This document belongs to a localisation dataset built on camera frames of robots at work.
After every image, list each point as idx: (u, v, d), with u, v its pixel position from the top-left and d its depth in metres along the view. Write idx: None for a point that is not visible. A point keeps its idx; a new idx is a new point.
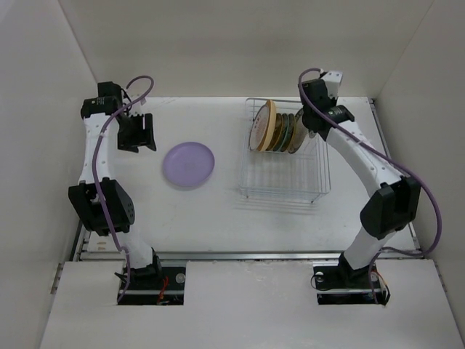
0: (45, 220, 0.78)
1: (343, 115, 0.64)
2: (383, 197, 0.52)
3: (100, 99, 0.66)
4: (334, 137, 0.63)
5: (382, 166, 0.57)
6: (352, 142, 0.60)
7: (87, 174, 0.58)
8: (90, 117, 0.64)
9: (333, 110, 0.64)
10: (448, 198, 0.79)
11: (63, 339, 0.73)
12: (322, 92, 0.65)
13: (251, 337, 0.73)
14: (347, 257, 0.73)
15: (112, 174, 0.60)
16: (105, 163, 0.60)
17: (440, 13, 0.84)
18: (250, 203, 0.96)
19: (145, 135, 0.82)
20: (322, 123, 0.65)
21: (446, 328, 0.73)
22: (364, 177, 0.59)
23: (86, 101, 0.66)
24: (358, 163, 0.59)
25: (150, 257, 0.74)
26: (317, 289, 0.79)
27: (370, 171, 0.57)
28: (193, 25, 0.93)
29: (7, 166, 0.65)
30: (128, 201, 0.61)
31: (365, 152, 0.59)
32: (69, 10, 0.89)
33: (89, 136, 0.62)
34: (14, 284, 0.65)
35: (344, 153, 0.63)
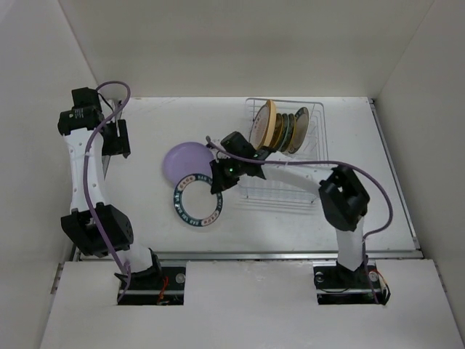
0: (45, 221, 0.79)
1: (266, 153, 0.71)
2: (328, 192, 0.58)
3: (78, 112, 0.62)
4: (272, 171, 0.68)
5: (313, 169, 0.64)
6: (281, 166, 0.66)
7: (78, 199, 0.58)
8: (70, 134, 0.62)
9: (258, 154, 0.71)
10: (449, 200, 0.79)
11: (63, 339, 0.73)
12: (245, 143, 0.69)
13: (251, 336, 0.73)
14: (342, 262, 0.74)
15: (104, 195, 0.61)
16: (96, 185, 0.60)
17: (439, 13, 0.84)
18: (251, 203, 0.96)
19: (121, 143, 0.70)
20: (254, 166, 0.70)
21: (447, 329, 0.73)
22: (306, 185, 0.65)
23: (62, 115, 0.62)
24: (296, 179, 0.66)
25: (150, 260, 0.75)
26: (317, 289, 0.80)
27: (306, 177, 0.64)
28: (193, 25, 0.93)
29: (8, 167, 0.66)
30: (126, 220, 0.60)
31: (296, 166, 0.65)
32: (69, 11, 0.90)
33: (73, 156, 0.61)
34: (14, 284, 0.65)
35: (285, 178, 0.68)
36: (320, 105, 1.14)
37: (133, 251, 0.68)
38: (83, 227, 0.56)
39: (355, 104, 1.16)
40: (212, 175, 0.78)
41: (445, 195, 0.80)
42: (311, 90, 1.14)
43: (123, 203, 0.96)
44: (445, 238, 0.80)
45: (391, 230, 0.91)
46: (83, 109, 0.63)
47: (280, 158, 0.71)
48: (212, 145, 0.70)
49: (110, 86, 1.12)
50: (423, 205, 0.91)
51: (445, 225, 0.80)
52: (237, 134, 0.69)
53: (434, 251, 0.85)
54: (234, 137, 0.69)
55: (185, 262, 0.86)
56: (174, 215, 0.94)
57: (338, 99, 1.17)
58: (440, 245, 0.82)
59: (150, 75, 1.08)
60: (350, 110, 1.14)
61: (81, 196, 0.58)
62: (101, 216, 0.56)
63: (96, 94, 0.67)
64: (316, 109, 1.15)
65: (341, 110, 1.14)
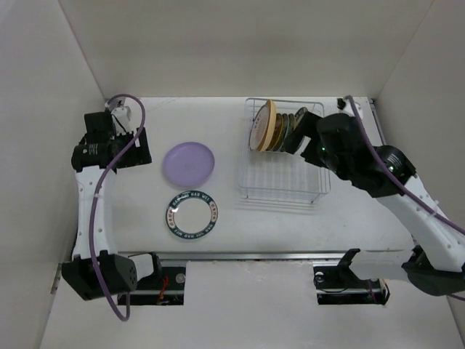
0: (45, 221, 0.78)
1: (402, 166, 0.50)
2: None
3: (93, 148, 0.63)
4: (399, 205, 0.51)
5: (457, 241, 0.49)
6: (423, 213, 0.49)
7: (82, 244, 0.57)
8: (82, 171, 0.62)
9: (391, 162, 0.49)
10: (449, 199, 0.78)
11: (64, 339, 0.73)
12: (358, 136, 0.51)
13: (251, 336, 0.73)
14: (352, 269, 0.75)
15: (110, 242, 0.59)
16: (102, 230, 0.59)
17: (440, 13, 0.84)
18: (251, 203, 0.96)
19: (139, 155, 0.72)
20: (378, 179, 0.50)
21: (446, 329, 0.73)
22: (429, 247, 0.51)
23: (75, 152, 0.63)
24: (427, 235, 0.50)
25: (150, 270, 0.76)
26: (317, 289, 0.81)
27: (447, 249, 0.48)
28: (192, 25, 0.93)
29: (7, 167, 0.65)
30: (127, 266, 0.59)
31: (438, 224, 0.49)
32: (69, 10, 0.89)
33: (82, 195, 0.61)
34: (14, 284, 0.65)
35: (403, 216, 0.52)
36: (320, 105, 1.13)
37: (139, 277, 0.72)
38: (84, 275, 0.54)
39: (355, 104, 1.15)
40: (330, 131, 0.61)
41: (445, 195, 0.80)
42: (311, 89, 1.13)
43: (123, 203, 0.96)
44: None
45: (393, 230, 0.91)
46: (96, 145, 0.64)
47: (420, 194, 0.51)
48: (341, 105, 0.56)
49: (112, 86, 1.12)
50: None
51: None
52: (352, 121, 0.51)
53: None
54: (346, 124, 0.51)
55: (185, 262, 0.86)
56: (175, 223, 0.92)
57: (338, 99, 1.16)
58: None
59: (149, 75, 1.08)
60: None
61: (85, 243, 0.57)
62: (104, 265, 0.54)
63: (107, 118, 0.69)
64: (316, 109, 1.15)
65: None
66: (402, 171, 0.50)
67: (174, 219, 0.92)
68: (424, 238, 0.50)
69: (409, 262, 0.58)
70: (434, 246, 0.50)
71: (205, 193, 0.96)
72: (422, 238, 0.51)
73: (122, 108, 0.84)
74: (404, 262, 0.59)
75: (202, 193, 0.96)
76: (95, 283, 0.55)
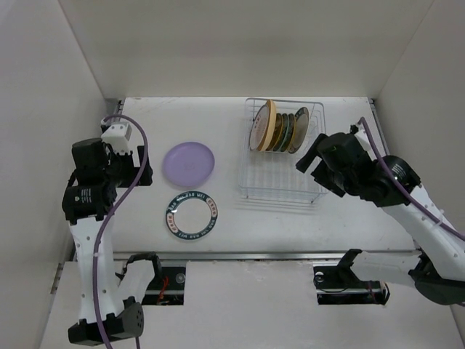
0: (45, 221, 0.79)
1: (405, 175, 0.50)
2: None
3: (86, 195, 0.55)
4: (405, 216, 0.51)
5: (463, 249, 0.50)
6: (429, 222, 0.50)
7: (87, 307, 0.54)
8: (77, 223, 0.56)
9: (396, 172, 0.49)
10: (449, 200, 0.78)
11: (64, 339, 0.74)
12: (360, 150, 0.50)
13: (251, 336, 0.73)
14: (353, 270, 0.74)
15: (115, 299, 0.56)
16: (107, 291, 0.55)
17: (440, 13, 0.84)
18: (251, 203, 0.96)
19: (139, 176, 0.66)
20: (383, 189, 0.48)
21: (447, 329, 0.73)
22: (435, 255, 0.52)
23: (68, 198, 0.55)
24: (433, 244, 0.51)
25: (150, 272, 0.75)
26: (317, 289, 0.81)
27: (453, 257, 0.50)
28: (192, 25, 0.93)
29: (8, 167, 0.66)
30: (136, 313, 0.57)
31: (444, 233, 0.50)
32: (69, 10, 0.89)
33: (80, 253, 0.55)
34: (14, 285, 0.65)
35: (407, 227, 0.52)
36: (320, 105, 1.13)
37: (141, 289, 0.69)
38: (93, 336, 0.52)
39: (355, 104, 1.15)
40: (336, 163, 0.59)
41: (445, 195, 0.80)
42: (311, 90, 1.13)
43: (124, 203, 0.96)
44: None
45: (393, 229, 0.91)
46: (90, 190, 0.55)
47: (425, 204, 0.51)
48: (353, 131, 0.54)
49: (112, 86, 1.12)
50: None
51: None
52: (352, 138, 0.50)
53: None
54: (345, 141, 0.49)
55: (185, 262, 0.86)
56: (178, 228, 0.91)
57: (338, 99, 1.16)
58: None
59: (149, 75, 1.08)
60: (350, 110, 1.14)
61: (90, 305, 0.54)
62: (111, 329, 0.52)
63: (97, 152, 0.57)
64: (316, 109, 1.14)
65: (341, 110, 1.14)
66: (407, 181, 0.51)
67: (175, 224, 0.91)
68: (431, 247, 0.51)
69: (415, 269, 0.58)
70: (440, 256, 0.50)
71: (200, 192, 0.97)
72: (428, 246, 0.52)
73: (120, 126, 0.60)
74: (410, 269, 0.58)
75: (196, 193, 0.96)
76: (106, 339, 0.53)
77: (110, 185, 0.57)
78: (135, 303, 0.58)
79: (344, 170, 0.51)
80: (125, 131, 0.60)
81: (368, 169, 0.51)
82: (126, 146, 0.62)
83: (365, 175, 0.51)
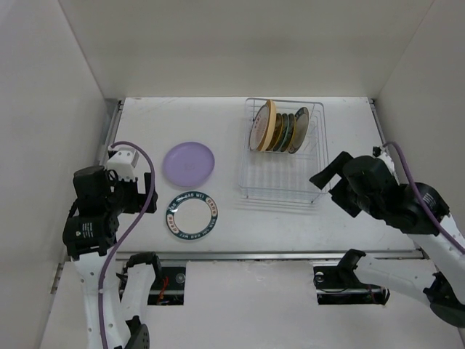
0: (45, 221, 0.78)
1: (436, 203, 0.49)
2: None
3: (87, 229, 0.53)
4: (431, 244, 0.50)
5: None
6: (456, 253, 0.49)
7: (96, 340, 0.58)
8: (80, 258, 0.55)
9: (426, 200, 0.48)
10: (449, 200, 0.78)
11: (64, 339, 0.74)
12: (388, 175, 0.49)
13: (251, 336, 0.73)
14: (355, 273, 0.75)
15: (122, 330, 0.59)
16: (113, 325, 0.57)
17: (440, 13, 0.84)
18: (251, 203, 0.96)
19: (140, 201, 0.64)
20: (413, 218, 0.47)
21: (447, 329, 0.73)
22: (461, 286, 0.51)
23: (70, 233, 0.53)
24: (459, 275, 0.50)
25: (150, 281, 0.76)
26: (317, 289, 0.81)
27: None
28: (192, 25, 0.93)
29: (7, 167, 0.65)
30: (142, 337, 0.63)
31: None
32: (69, 11, 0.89)
33: (86, 289, 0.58)
34: (14, 285, 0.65)
35: (434, 255, 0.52)
36: (320, 105, 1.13)
37: (144, 301, 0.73)
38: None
39: (355, 104, 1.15)
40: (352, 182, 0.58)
41: (445, 195, 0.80)
42: (311, 90, 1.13)
43: None
44: None
45: (393, 229, 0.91)
46: (91, 224, 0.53)
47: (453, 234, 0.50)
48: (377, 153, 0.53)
49: (112, 86, 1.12)
50: None
51: None
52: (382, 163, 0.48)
53: None
54: (373, 165, 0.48)
55: (185, 262, 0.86)
56: (179, 229, 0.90)
57: (338, 99, 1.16)
58: None
59: (149, 74, 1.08)
60: (350, 111, 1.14)
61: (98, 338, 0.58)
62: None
63: (99, 182, 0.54)
64: (316, 109, 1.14)
65: (341, 110, 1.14)
66: (436, 209, 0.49)
67: (176, 225, 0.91)
68: (457, 277, 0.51)
69: (430, 287, 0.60)
70: (462, 286, 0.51)
71: (199, 192, 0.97)
72: (447, 270, 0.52)
73: (128, 153, 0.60)
74: (426, 288, 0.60)
75: (196, 193, 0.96)
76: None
77: (112, 215, 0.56)
78: (141, 327, 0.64)
79: (371, 195, 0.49)
80: (131, 158, 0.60)
81: (397, 195, 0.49)
82: (132, 172, 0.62)
83: (393, 201, 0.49)
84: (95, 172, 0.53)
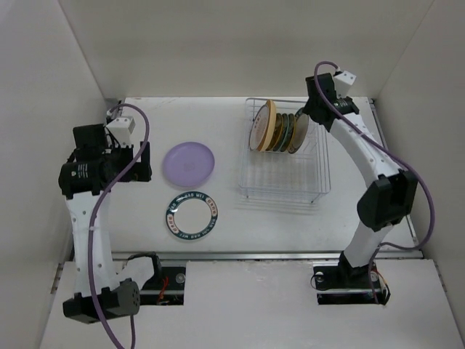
0: (44, 220, 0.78)
1: (347, 107, 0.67)
2: (381, 189, 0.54)
3: (82, 169, 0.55)
4: (339, 130, 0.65)
5: (381, 158, 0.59)
6: (354, 134, 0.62)
7: (82, 282, 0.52)
8: (73, 198, 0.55)
9: (339, 102, 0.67)
10: (449, 200, 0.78)
11: (65, 339, 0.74)
12: (328, 86, 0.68)
13: (251, 336, 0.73)
14: (347, 255, 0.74)
15: (112, 276, 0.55)
16: (102, 266, 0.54)
17: (440, 14, 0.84)
18: (250, 203, 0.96)
19: (136, 169, 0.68)
20: (328, 114, 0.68)
21: (446, 329, 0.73)
22: (362, 166, 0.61)
23: (65, 174, 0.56)
24: (358, 154, 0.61)
25: (150, 269, 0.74)
26: (317, 289, 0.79)
27: (370, 161, 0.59)
28: (192, 25, 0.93)
29: (7, 167, 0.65)
30: (134, 288, 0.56)
31: (365, 144, 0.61)
32: (69, 11, 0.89)
33: (75, 227, 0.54)
34: (14, 285, 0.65)
35: (346, 145, 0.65)
36: None
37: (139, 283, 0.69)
38: (87, 310, 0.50)
39: (355, 104, 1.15)
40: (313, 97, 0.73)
41: (445, 195, 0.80)
42: None
43: (123, 203, 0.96)
44: (445, 238, 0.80)
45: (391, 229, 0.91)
46: (86, 166, 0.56)
47: (357, 124, 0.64)
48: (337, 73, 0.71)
49: (112, 86, 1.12)
50: (423, 205, 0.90)
51: (446, 224, 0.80)
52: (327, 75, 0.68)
53: (434, 252, 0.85)
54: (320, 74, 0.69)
55: (185, 262, 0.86)
56: (179, 229, 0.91)
57: None
58: (439, 244, 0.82)
59: (149, 74, 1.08)
60: None
61: (85, 281, 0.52)
62: (107, 302, 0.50)
63: (97, 131, 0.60)
64: None
65: None
66: (348, 111, 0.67)
67: (176, 225, 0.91)
68: (357, 156, 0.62)
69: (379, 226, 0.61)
70: (361, 164, 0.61)
71: (199, 192, 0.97)
72: (353, 154, 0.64)
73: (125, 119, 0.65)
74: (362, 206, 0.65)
75: (196, 193, 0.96)
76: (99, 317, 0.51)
77: (110, 165, 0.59)
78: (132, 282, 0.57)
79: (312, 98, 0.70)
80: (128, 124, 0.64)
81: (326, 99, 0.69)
82: (128, 138, 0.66)
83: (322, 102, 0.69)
84: (98, 125, 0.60)
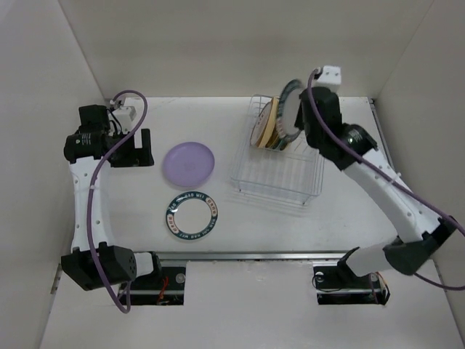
0: (44, 220, 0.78)
1: (363, 141, 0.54)
2: (426, 246, 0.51)
3: (86, 137, 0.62)
4: (360, 174, 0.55)
5: (418, 211, 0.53)
6: (382, 182, 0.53)
7: (81, 236, 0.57)
8: (76, 162, 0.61)
9: (352, 135, 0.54)
10: (450, 201, 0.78)
11: (65, 339, 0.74)
12: (336, 111, 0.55)
13: (251, 337, 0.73)
14: (352, 266, 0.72)
15: (109, 233, 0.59)
16: (100, 222, 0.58)
17: (440, 14, 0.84)
18: (251, 203, 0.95)
19: (138, 153, 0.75)
20: (339, 152, 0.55)
21: (446, 329, 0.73)
22: (396, 219, 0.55)
23: (70, 142, 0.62)
24: (390, 205, 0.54)
25: (150, 265, 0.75)
26: (317, 289, 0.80)
27: (407, 217, 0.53)
28: (192, 25, 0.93)
29: (7, 168, 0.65)
30: (129, 257, 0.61)
31: (398, 195, 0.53)
32: (69, 11, 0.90)
33: (78, 187, 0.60)
34: (14, 286, 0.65)
35: (370, 190, 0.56)
36: None
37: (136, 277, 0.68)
38: (84, 266, 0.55)
39: (355, 105, 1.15)
40: (307, 119, 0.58)
41: (445, 195, 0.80)
42: None
43: (123, 203, 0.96)
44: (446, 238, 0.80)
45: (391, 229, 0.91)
46: (90, 135, 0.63)
47: (381, 164, 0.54)
48: (320, 76, 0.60)
49: (112, 86, 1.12)
50: None
51: None
52: (333, 98, 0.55)
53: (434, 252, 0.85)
54: (325, 97, 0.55)
55: (185, 262, 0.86)
56: (178, 229, 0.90)
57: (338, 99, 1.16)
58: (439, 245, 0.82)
59: (149, 74, 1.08)
60: (351, 111, 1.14)
61: (83, 235, 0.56)
62: (102, 259, 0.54)
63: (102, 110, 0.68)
64: None
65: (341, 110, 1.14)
66: (364, 145, 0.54)
67: (176, 225, 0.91)
68: (388, 206, 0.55)
69: None
70: (394, 217, 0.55)
71: (199, 193, 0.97)
72: (378, 200, 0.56)
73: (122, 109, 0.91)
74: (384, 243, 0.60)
75: (196, 193, 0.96)
76: (95, 275, 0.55)
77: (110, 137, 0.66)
78: (128, 251, 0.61)
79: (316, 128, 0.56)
80: (129, 112, 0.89)
81: (333, 129, 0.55)
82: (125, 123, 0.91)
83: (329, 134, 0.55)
84: (98, 106, 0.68)
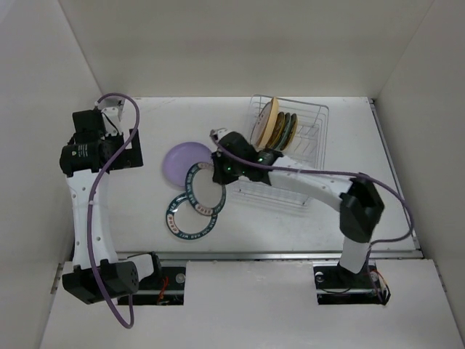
0: (44, 220, 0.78)
1: (272, 157, 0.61)
2: (350, 206, 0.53)
3: (82, 149, 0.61)
4: (277, 177, 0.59)
5: (330, 181, 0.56)
6: (293, 174, 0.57)
7: (81, 254, 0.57)
8: (73, 175, 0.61)
9: (262, 155, 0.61)
10: (450, 201, 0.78)
11: (65, 339, 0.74)
12: (245, 145, 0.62)
13: (251, 336, 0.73)
14: (344, 265, 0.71)
15: (110, 249, 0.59)
16: (101, 239, 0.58)
17: (440, 14, 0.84)
18: (250, 203, 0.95)
19: (128, 155, 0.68)
20: (259, 172, 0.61)
21: (446, 329, 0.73)
22: (322, 198, 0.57)
23: (65, 155, 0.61)
24: (309, 189, 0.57)
25: (150, 267, 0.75)
26: (317, 289, 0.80)
27: (323, 189, 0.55)
28: (192, 25, 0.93)
29: (7, 168, 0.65)
30: (132, 268, 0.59)
31: (309, 176, 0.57)
32: (69, 11, 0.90)
33: (75, 203, 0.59)
34: (14, 286, 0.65)
35: (293, 187, 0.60)
36: (325, 108, 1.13)
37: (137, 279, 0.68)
38: (86, 283, 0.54)
39: (356, 104, 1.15)
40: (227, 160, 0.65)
41: (445, 195, 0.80)
42: (312, 89, 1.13)
43: (123, 204, 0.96)
44: (446, 239, 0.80)
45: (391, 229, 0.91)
46: (86, 147, 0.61)
47: (288, 163, 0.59)
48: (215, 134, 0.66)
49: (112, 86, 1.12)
50: (422, 205, 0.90)
51: (446, 224, 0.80)
52: (237, 136, 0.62)
53: (434, 252, 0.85)
54: (232, 138, 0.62)
55: (185, 262, 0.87)
56: (178, 229, 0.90)
57: (338, 99, 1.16)
58: (440, 245, 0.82)
59: (148, 74, 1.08)
60: (351, 111, 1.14)
61: (84, 252, 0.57)
62: (103, 276, 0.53)
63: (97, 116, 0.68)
64: (322, 112, 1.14)
65: (341, 110, 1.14)
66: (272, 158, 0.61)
67: (176, 225, 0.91)
68: (312, 192, 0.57)
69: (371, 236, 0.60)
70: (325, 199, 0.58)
71: None
72: (304, 191, 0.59)
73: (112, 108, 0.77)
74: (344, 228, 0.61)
75: None
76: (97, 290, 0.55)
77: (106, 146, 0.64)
78: (129, 262, 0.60)
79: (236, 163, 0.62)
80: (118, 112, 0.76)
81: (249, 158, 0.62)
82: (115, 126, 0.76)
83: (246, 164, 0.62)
84: (93, 110, 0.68)
